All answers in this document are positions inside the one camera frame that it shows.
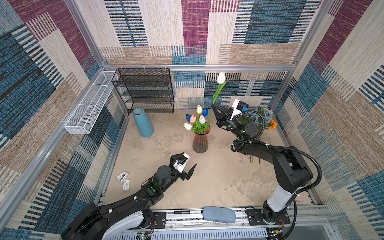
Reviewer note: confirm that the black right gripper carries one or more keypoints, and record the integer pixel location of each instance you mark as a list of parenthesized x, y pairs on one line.
[(222, 118)]

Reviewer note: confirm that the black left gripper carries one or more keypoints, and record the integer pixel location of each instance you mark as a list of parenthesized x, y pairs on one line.
[(182, 175)]

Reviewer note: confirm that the yellow artificial tulip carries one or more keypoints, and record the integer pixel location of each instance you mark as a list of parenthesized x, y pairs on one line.
[(199, 112)]

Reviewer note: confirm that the pink artificial tulip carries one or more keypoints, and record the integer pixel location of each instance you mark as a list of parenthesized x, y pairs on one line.
[(196, 126)]

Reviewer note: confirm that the red ribbed glass vase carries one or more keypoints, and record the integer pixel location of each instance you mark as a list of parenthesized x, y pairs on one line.
[(200, 142)]

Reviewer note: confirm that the blue-grey artificial rose bunch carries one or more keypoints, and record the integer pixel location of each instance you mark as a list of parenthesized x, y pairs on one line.
[(252, 125)]

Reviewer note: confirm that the orange artificial flower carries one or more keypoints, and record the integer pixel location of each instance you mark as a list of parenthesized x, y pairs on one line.
[(272, 124)]

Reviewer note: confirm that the teal cylindrical vase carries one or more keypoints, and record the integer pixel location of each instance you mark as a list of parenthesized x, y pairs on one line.
[(143, 123)]

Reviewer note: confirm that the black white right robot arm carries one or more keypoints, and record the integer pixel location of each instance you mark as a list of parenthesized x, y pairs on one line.
[(295, 170)]

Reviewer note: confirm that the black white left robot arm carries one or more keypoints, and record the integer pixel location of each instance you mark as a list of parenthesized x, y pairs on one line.
[(93, 222)]

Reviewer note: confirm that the blue-grey oval pad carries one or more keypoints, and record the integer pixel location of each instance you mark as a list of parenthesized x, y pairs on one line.
[(219, 214)]

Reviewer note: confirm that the small white paper tags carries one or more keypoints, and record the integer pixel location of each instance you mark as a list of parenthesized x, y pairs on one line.
[(123, 179)]

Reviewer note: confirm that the pink rectangular pad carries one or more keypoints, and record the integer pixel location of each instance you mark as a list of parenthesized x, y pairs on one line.
[(300, 198)]

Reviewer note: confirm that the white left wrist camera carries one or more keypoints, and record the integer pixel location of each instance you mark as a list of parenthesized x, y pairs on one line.
[(178, 162)]

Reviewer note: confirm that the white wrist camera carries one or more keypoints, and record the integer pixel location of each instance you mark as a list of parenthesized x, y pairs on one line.
[(178, 162), (238, 107)]

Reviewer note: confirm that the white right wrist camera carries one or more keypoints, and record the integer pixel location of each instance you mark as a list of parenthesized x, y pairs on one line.
[(238, 107)]

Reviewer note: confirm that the black wire shelf rack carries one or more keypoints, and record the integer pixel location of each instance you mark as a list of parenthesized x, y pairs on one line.
[(150, 89)]

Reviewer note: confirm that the white wire mesh basket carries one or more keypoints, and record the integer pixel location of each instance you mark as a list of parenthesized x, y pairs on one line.
[(89, 109)]

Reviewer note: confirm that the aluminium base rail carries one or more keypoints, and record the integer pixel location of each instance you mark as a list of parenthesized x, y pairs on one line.
[(313, 222)]

